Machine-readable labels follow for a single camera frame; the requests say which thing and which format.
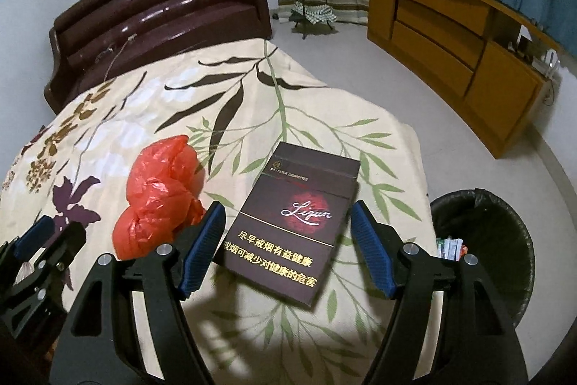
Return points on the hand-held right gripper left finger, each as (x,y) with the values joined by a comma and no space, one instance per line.
(200,249)

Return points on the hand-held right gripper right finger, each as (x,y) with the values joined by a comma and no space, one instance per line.
(372,249)

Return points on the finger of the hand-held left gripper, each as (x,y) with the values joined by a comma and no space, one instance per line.
(67,249)
(34,236)

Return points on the dark cigarette box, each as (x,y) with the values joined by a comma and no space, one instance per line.
(288,209)

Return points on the black trash bin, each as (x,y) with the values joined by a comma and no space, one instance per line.
(496,240)

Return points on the red plastic bag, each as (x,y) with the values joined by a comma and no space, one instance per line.
(157,195)

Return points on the wooden cabinet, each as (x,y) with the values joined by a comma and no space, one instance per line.
(432,46)

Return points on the checked cloth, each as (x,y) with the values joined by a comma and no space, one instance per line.
(313,13)

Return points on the brown leather headboard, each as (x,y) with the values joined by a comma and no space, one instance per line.
(157,6)

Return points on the white power adapter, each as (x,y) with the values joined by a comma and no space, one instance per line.
(551,62)

